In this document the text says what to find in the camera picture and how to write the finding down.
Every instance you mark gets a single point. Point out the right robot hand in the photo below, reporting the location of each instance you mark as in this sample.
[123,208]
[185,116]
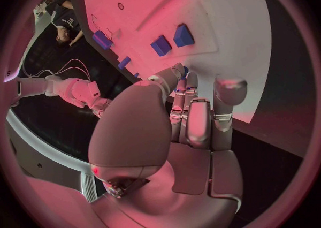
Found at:
[101,109]

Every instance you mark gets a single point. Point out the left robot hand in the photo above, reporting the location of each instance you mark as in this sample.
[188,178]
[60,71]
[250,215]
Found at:
[130,131]

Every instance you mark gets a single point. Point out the short blue cylinder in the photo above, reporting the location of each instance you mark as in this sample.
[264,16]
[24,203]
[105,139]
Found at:
[124,62]

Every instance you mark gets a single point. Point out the blue gear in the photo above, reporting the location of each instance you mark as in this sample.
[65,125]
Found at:
[185,70]

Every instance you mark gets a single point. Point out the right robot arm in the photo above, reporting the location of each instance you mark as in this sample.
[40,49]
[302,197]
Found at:
[77,89]

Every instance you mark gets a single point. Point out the white task board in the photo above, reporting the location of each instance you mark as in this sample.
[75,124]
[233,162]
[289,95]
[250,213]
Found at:
[150,1]

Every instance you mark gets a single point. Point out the small blue peg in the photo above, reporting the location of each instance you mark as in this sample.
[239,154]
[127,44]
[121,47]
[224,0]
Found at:
[136,75]

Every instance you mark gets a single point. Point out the long blue block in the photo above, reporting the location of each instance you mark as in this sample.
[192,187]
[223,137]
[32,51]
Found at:
[101,40]

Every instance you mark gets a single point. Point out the person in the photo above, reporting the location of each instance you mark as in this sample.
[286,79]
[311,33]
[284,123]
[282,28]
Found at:
[64,24]

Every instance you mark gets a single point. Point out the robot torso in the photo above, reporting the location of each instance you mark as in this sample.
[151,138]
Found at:
[10,75]

